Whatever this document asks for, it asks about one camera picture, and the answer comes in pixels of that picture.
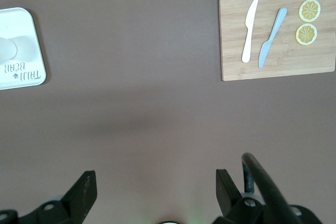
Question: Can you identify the yellow lemon slice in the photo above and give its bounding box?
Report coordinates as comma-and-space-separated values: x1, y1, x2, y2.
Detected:
295, 23, 318, 46
298, 0, 321, 23

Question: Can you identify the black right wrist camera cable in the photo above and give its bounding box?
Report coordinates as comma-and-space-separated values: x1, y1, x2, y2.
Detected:
241, 152, 302, 224

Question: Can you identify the white bear print tray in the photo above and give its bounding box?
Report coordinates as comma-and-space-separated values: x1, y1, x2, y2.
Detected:
0, 7, 47, 91

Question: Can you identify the bamboo cutting board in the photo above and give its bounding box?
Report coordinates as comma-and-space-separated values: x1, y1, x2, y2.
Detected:
218, 0, 336, 82

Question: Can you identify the grey plastic knife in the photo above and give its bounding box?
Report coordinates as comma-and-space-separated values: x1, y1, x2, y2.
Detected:
258, 7, 288, 69

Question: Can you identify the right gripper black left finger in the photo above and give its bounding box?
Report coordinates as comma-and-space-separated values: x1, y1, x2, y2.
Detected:
0, 170, 98, 224

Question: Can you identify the white plastic knife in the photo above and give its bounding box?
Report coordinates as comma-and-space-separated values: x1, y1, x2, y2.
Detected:
241, 0, 259, 63

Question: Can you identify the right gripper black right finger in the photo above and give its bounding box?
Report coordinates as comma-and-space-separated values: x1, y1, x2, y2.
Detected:
211, 169, 322, 224

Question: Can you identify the white plastic cup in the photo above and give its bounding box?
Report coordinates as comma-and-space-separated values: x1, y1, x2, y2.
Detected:
0, 35, 36, 63

